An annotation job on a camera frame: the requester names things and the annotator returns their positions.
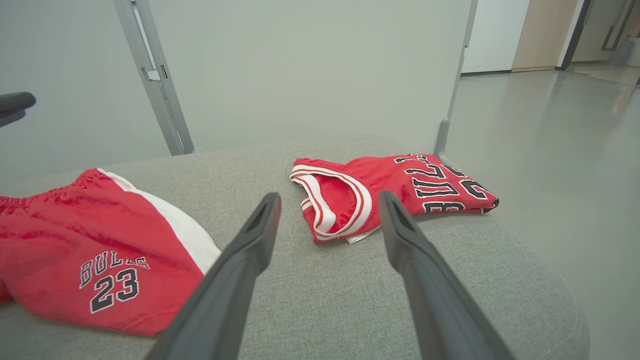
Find red white Bulls jersey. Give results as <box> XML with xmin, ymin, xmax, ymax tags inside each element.
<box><xmin>289</xmin><ymin>153</ymin><xmax>500</xmax><ymax>245</ymax></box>

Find grey waste bin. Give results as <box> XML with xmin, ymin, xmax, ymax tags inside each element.
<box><xmin>609</xmin><ymin>37</ymin><xmax>636</xmax><ymax>68</ymax></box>

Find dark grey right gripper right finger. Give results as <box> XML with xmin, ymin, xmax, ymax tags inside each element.
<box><xmin>378</xmin><ymin>190</ymin><xmax>516</xmax><ymax>360</ymax></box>

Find red Bulls 23 shorts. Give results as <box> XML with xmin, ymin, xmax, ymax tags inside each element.
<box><xmin>0</xmin><ymin>168</ymin><xmax>222</xmax><ymax>337</ymax></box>

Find black door frame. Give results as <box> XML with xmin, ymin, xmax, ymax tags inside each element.
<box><xmin>560</xmin><ymin>0</ymin><xmax>593</xmax><ymax>71</ymax></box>

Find grey metal partition post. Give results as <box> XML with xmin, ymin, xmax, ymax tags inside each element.
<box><xmin>113</xmin><ymin>0</ymin><xmax>196</xmax><ymax>156</ymax></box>

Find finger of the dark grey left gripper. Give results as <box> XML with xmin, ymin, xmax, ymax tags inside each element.
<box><xmin>0</xmin><ymin>91</ymin><xmax>37</xmax><ymax>115</ymax></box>
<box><xmin>0</xmin><ymin>110</ymin><xmax>26</xmax><ymax>128</ymax></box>

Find beige door panel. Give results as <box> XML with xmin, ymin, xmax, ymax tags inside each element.
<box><xmin>512</xmin><ymin>0</ymin><xmax>583</xmax><ymax>71</ymax></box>

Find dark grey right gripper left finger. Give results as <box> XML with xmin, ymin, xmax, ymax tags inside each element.
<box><xmin>145</xmin><ymin>192</ymin><xmax>282</xmax><ymax>360</ymax></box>

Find grey fabric sofa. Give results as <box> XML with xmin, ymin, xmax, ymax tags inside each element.
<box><xmin>0</xmin><ymin>134</ymin><xmax>591</xmax><ymax>360</ymax></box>

